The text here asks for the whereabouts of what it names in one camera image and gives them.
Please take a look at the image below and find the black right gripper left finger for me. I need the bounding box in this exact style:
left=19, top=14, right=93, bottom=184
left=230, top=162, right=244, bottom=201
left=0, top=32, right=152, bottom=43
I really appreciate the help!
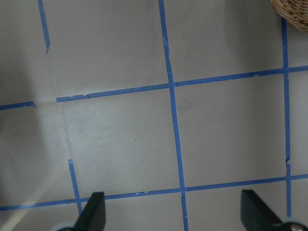
left=73, top=192, right=106, bottom=231

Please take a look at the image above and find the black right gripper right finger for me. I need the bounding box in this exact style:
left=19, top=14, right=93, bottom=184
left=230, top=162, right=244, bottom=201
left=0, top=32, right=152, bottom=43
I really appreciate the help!
left=241, top=190, right=285, bottom=231

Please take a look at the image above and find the woven wicker basket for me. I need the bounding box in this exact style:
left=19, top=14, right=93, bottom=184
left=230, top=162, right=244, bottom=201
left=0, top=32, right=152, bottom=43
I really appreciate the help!
left=270, top=0, right=308, bottom=32

